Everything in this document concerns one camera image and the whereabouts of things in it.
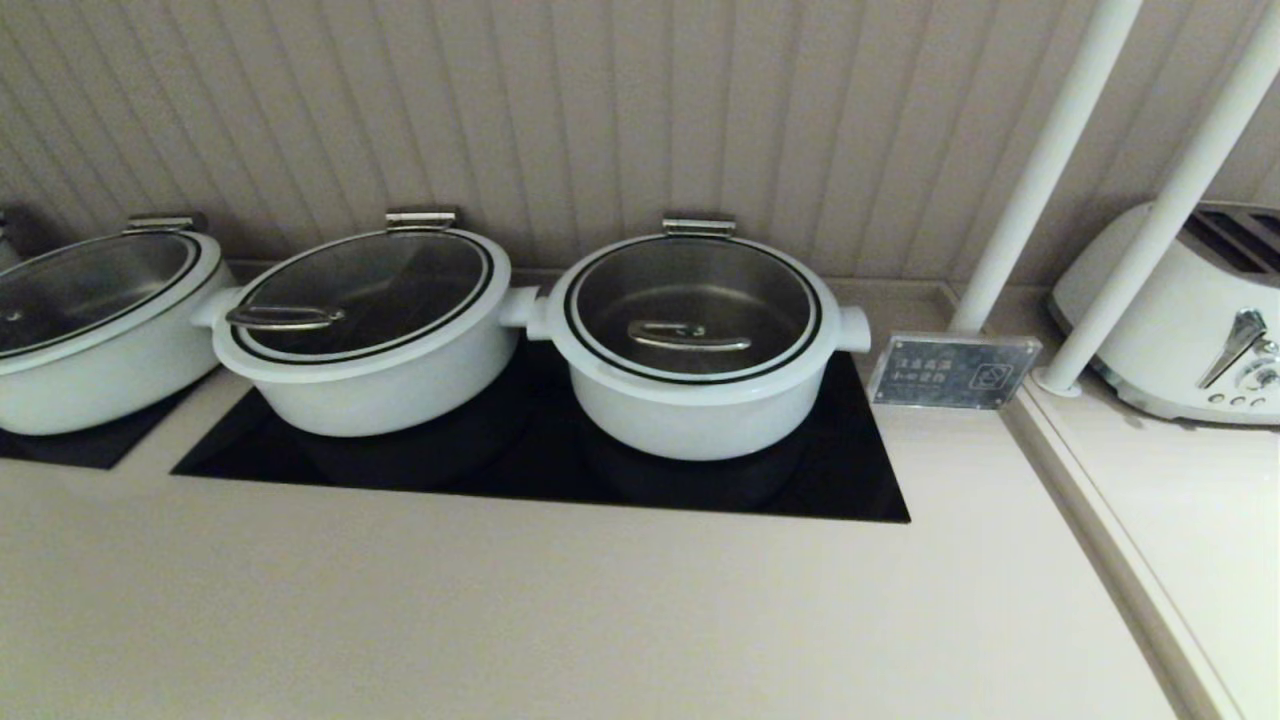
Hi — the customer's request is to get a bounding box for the white round pot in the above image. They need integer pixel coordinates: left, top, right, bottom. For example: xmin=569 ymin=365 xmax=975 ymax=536
xmin=525 ymin=290 xmax=873 ymax=462
xmin=0 ymin=262 xmax=236 ymax=436
xmin=190 ymin=285 xmax=541 ymax=438

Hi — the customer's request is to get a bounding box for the middle white pot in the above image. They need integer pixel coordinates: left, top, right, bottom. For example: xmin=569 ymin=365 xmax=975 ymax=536
xmin=212 ymin=228 xmax=513 ymax=384

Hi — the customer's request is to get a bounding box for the black glass induction cooktop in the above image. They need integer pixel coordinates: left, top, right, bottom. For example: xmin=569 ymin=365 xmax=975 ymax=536
xmin=0 ymin=375 xmax=216 ymax=471
xmin=170 ymin=335 xmax=913 ymax=524

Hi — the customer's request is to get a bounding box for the clear acrylic sign plate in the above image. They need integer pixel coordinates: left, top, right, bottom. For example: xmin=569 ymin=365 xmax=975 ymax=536
xmin=868 ymin=332 xmax=1043 ymax=411

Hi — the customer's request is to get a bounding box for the white round pole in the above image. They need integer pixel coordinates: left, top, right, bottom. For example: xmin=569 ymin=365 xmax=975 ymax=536
xmin=948 ymin=0 xmax=1144 ymax=336
xmin=1035 ymin=10 xmax=1280 ymax=398

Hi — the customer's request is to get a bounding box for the white toaster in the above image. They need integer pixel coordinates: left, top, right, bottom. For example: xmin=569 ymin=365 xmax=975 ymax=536
xmin=1045 ymin=200 xmax=1280 ymax=426

